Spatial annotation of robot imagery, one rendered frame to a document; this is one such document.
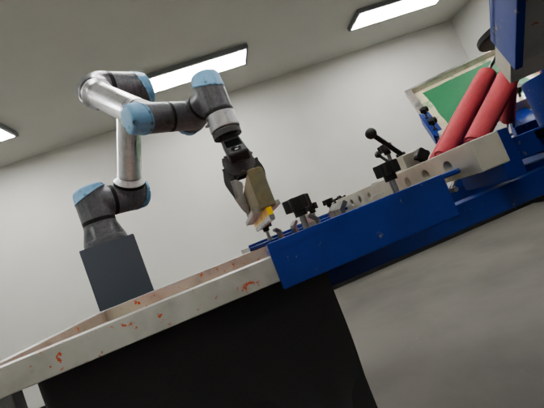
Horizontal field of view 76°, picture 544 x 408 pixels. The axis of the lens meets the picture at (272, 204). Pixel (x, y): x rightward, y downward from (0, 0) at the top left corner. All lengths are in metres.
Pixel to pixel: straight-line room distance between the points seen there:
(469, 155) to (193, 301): 0.46
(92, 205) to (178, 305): 0.92
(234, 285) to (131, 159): 0.93
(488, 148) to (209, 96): 0.58
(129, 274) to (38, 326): 3.94
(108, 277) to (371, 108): 4.59
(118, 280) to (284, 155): 3.76
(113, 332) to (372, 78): 5.27
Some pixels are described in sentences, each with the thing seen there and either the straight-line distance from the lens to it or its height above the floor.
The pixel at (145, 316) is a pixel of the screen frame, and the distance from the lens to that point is 0.54.
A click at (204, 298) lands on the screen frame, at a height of 0.97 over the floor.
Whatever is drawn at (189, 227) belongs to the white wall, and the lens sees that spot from 4.65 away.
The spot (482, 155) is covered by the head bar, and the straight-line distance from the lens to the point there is 0.61.
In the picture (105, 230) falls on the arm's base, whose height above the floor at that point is 1.24.
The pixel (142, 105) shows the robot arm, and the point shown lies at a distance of 0.89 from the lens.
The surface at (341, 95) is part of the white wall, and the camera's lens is 5.30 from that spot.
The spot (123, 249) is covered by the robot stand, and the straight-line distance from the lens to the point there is 1.34.
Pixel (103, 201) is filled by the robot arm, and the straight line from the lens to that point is 1.41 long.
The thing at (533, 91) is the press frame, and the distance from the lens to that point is 1.24.
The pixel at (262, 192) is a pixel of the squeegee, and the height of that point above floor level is 1.09.
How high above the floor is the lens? 1.03
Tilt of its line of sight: 4 degrees up
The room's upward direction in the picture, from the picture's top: 22 degrees counter-clockwise
